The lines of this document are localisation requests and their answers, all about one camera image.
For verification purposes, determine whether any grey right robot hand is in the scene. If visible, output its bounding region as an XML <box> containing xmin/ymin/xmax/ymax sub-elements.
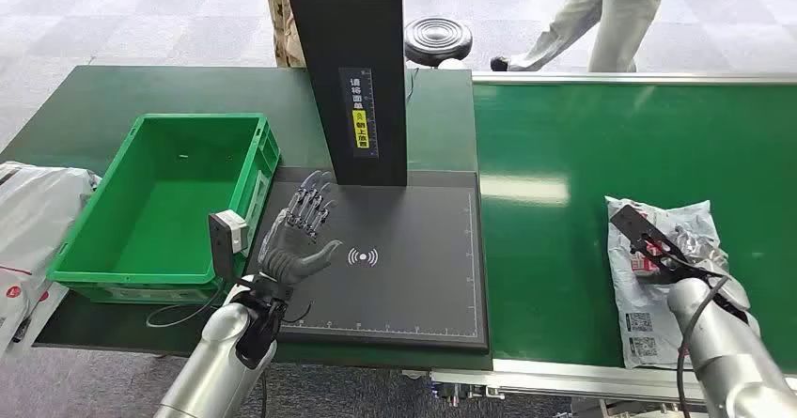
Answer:
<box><xmin>675</xmin><ymin>225</ymin><xmax>731</xmax><ymax>274</ymax></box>

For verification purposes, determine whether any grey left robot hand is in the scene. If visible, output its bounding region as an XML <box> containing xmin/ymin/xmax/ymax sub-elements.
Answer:
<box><xmin>257</xmin><ymin>169</ymin><xmax>344</xmax><ymax>288</ymax></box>

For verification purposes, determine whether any grey plastic mailer package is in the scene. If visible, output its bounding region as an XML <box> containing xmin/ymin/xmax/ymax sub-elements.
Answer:
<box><xmin>604</xmin><ymin>195</ymin><xmax>733</xmax><ymax>370</ymax></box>

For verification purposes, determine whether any black weighing platform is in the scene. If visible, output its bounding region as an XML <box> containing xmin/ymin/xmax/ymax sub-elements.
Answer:
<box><xmin>245</xmin><ymin>167</ymin><xmax>490</xmax><ymax>354</ymax></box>

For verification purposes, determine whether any green plastic basket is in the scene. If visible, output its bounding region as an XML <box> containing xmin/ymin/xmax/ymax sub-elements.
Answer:
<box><xmin>46</xmin><ymin>113</ymin><xmax>283</xmax><ymax>306</ymax></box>

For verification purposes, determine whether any column label with yellow sticker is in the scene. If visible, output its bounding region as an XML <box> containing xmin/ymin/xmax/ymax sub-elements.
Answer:
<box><xmin>338</xmin><ymin>66</ymin><xmax>379</xmax><ymax>159</ymax></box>

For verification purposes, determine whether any black scanner column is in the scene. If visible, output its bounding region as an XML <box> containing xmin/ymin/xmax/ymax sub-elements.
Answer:
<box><xmin>280</xmin><ymin>0</ymin><xmax>409</xmax><ymax>188</ymax></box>

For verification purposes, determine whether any person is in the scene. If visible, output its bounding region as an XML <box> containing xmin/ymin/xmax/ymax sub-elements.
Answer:
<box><xmin>266</xmin><ymin>0</ymin><xmax>307</xmax><ymax>70</ymax></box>
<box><xmin>490</xmin><ymin>0</ymin><xmax>677</xmax><ymax>74</ymax></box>

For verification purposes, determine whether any black round stool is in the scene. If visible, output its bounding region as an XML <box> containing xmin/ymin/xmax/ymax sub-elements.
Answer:
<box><xmin>403</xmin><ymin>16</ymin><xmax>474</xmax><ymax>70</ymax></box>

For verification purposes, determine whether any dark green table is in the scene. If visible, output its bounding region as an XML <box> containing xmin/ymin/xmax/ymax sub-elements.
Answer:
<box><xmin>0</xmin><ymin>65</ymin><xmax>493</xmax><ymax>372</ymax></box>

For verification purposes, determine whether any large grey mailer bag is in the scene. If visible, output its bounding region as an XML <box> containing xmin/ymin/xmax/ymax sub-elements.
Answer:
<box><xmin>0</xmin><ymin>161</ymin><xmax>102</xmax><ymax>342</ymax></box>

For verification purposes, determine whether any flat white mailer bag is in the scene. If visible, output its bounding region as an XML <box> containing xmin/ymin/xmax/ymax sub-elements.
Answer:
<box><xmin>0</xmin><ymin>281</ymin><xmax>70</xmax><ymax>359</ymax></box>

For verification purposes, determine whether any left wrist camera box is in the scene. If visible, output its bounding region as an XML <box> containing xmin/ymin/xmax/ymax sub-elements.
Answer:
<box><xmin>208</xmin><ymin>209</ymin><xmax>252</xmax><ymax>280</ymax></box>

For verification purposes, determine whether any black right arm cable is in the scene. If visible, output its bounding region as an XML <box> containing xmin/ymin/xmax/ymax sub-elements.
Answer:
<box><xmin>675</xmin><ymin>274</ymin><xmax>731</xmax><ymax>418</ymax></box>

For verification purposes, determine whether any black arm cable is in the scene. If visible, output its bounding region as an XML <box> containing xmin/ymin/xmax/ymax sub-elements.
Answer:
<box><xmin>675</xmin><ymin>274</ymin><xmax>731</xmax><ymax>418</ymax></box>
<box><xmin>146</xmin><ymin>283</ymin><xmax>227</xmax><ymax>331</ymax></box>

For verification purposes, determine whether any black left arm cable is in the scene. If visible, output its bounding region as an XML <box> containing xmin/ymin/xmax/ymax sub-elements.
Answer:
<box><xmin>146</xmin><ymin>283</ymin><xmax>227</xmax><ymax>331</ymax></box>

